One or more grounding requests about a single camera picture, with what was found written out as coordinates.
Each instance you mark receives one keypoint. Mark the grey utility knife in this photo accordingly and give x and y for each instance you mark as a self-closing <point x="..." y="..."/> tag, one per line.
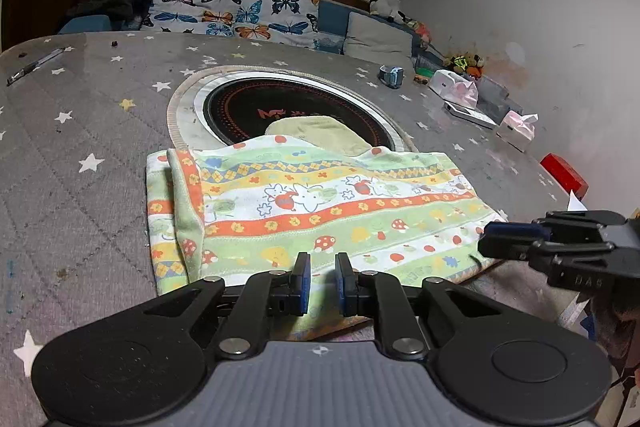
<point x="32" y="68"/>

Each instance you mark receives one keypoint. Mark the blue sofa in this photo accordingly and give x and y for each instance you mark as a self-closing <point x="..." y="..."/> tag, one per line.
<point x="330" y="14"/>

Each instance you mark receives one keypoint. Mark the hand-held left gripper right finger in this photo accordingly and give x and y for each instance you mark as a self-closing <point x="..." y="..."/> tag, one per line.
<point x="344" y="288"/>

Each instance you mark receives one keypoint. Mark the blue tape dispenser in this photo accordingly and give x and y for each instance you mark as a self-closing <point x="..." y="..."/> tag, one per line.
<point x="391" y="76"/>

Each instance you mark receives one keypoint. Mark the grey storage box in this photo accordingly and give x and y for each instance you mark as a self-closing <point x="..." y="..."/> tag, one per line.
<point x="497" y="97"/>

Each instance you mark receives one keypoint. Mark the white paper scrap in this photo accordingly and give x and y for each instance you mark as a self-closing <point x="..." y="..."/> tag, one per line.
<point x="576" y="203"/>

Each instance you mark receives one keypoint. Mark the white tissue box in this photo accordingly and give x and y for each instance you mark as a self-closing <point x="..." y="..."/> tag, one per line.
<point x="442" y="82"/>

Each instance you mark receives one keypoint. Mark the red box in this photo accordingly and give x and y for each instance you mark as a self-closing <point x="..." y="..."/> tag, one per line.
<point x="565" y="174"/>

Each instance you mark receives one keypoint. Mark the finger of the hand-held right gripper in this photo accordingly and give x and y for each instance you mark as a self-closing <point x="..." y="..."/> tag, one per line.
<point x="515" y="230"/>
<point x="502" y="248"/>

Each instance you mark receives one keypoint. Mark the colourful cartoon printed towel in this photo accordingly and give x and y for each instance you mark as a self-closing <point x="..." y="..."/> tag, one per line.
<point x="310" y="207"/>

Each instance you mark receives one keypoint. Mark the black and white plush toy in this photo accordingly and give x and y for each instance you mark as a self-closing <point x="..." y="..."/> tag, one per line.
<point x="385" y="8"/>

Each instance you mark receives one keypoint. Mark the butterfly printed cushion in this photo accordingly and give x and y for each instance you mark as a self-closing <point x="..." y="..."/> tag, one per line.
<point x="235" y="14"/>

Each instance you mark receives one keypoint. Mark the round black induction cooktop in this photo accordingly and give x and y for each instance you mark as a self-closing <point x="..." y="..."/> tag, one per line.
<point x="240" y="107"/>

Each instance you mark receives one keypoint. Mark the pink plastic bag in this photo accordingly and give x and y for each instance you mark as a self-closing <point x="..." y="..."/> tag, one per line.
<point x="462" y="94"/>

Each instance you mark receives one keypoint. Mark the yellow plush toys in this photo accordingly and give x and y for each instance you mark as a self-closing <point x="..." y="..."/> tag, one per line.
<point x="465" y="63"/>

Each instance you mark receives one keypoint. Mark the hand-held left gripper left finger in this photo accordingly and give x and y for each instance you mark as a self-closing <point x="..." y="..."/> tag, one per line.
<point x="302" y="288"/>

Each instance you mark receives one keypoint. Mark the white flat device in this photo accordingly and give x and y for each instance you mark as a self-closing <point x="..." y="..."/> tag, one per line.
<point x="470" y="114"/>

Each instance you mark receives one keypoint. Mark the grey cushion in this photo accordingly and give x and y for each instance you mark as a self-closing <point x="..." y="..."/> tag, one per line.
<point x="375" y="39"/>

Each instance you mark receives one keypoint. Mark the grey star printed tablecloth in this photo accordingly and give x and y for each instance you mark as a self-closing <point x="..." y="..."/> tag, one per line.
<point x="75" y="137"/>

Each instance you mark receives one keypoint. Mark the pink tissue box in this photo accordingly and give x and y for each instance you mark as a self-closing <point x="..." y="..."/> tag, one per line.
<point x="517" y="129"/>

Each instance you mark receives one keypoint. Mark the beige cloth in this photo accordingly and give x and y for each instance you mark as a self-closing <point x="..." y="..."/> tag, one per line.
<point x="320" y="132"/>

